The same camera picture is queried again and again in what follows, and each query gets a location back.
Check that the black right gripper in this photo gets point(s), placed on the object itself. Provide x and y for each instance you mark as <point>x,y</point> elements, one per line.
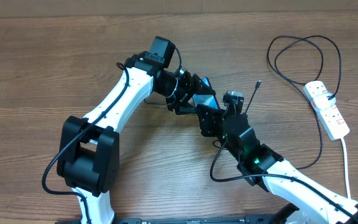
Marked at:
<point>213,116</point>

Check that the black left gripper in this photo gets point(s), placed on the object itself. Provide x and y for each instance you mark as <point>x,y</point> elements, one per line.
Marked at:
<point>192,83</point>

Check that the Samsung Galaxy smartphone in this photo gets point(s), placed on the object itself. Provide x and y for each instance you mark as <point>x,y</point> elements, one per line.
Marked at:
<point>208,100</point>

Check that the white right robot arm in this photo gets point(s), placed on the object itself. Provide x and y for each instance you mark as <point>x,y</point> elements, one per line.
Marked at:
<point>309,202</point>

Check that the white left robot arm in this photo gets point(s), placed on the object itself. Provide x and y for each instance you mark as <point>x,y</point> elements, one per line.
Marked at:
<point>88,159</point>

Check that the white charger plug adapter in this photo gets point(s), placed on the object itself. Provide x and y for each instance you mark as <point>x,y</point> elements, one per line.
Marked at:
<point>323,101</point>

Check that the white power strip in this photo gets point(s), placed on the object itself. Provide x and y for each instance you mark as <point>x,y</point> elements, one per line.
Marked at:
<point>331,118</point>

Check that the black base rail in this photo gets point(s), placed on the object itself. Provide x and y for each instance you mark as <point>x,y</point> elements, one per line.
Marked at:
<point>247,219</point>

